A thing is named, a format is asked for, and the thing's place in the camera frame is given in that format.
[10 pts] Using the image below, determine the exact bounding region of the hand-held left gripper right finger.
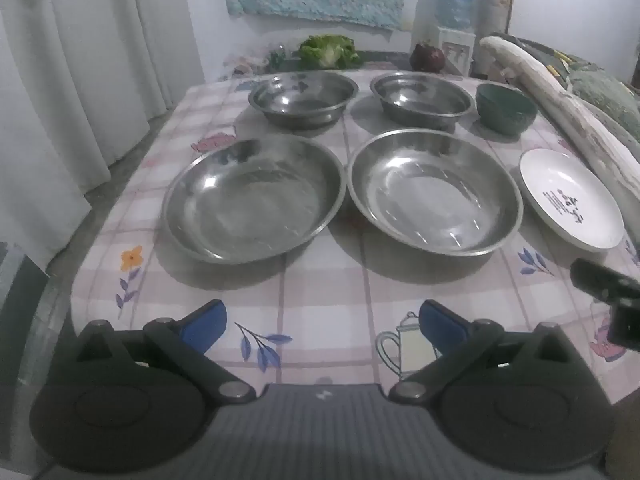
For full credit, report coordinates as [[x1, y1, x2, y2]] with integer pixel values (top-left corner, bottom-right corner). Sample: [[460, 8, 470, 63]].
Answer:
[[387, 300, 581, 405]]

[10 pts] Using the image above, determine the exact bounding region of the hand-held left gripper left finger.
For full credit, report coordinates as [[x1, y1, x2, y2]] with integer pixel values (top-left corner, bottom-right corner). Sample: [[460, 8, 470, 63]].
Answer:
[[75, 299, 257, 405]]

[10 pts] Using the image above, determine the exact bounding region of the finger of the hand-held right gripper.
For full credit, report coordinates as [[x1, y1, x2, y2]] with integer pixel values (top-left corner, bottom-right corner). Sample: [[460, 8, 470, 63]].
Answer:
[[572, 258, 640, 307]]

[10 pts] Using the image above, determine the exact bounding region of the white printed plate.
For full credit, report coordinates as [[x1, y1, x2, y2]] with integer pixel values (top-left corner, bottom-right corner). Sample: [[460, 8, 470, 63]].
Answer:
[[518, 148, 626, 253]]

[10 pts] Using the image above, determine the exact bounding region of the large stainless steel plate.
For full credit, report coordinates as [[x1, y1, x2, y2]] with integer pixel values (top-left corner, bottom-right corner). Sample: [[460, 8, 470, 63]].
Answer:
[[161, 136, 347, 265], [347, 129, 524, 256]]

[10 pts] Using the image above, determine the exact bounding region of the green ceramic bowl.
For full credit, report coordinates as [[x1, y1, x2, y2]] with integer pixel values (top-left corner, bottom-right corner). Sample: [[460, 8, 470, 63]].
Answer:
[[475, 83, 538, 137]]

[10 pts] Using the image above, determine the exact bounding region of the stainless steel bowl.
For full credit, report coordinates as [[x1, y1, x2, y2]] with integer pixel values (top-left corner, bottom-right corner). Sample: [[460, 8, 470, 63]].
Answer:
[[248, 71, 359, 130], [370, 73, 476, 126]]

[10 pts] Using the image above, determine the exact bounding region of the rolled white quilt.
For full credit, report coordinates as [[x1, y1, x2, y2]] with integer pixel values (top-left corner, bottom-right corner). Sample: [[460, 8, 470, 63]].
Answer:
[[477, 34, 640, 221]]

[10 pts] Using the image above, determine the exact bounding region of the green blanket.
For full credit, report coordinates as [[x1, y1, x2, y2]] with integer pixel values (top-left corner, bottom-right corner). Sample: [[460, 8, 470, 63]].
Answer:
[[500, 32, 640, 141]]

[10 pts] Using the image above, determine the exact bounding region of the white plastic bag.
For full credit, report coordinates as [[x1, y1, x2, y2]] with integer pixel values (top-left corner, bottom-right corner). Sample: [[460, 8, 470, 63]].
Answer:
[[222, 50, 273, 80]]

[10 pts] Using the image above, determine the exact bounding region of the dark side table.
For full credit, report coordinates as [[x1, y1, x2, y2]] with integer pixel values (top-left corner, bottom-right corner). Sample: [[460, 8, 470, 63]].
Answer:
[[265, 50, 471, 78]]

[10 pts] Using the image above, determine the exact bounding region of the white curtain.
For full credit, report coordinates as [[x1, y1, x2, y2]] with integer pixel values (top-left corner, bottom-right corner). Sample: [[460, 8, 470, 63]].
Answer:
[[0, 0, 206, 271]]

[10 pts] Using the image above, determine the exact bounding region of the white water dispenser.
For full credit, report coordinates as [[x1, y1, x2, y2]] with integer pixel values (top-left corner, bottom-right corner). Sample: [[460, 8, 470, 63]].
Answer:
[[431, 25, 476, 77]]

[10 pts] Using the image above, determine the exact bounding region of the patterned paper roll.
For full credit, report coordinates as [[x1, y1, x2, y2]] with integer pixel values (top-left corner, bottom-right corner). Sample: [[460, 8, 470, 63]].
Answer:
[[477, 0, 515, 78]]

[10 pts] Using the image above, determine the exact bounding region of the napa cabbage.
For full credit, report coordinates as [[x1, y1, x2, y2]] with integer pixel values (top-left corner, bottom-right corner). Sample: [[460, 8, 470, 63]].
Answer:
[[298, 34, 363, 70]]

